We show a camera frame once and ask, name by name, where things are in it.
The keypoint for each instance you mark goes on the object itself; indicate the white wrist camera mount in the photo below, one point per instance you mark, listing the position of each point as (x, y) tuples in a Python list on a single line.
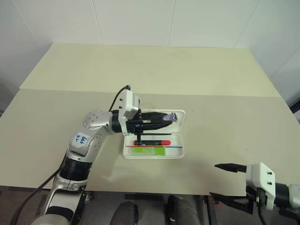
[(261, 178), (126, 98)]

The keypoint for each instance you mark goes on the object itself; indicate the white plastic pencil case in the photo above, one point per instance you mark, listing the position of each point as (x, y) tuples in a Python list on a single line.
[(174, 151)]

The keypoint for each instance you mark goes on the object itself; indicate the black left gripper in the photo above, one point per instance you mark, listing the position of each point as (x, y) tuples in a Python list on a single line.
[(134, 124)]

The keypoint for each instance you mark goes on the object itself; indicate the green eraser block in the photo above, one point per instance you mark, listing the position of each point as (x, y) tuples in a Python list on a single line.
[(147, 151)]

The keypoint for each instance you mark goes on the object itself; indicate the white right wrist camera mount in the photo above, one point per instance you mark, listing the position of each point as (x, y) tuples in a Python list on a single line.
[(261, 178)]

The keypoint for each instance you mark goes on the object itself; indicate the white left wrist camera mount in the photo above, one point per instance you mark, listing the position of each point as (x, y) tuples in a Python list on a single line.
[(126, 98)]

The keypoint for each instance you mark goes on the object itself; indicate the small purple object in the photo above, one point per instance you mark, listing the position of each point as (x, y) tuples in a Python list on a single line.
[(171, 117)]

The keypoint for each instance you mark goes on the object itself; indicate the red capped black marker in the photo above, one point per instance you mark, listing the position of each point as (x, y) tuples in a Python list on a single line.
[(159, 142)]

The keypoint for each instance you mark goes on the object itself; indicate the small red object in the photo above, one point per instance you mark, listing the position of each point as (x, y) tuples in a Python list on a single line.
[(218, 206)]

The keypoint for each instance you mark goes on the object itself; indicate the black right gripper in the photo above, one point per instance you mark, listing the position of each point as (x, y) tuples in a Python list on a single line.
[(254, 197)]

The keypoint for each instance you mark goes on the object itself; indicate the rusty metal table leg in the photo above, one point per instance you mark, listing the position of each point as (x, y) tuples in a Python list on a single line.
[(209, 211), (85, 198)]

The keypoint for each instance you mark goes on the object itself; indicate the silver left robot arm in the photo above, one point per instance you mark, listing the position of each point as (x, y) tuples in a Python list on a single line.
[(96, 119)]

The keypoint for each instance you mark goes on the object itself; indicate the black object at wall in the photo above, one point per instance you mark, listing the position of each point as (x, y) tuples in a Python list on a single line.
[(295, 109)]

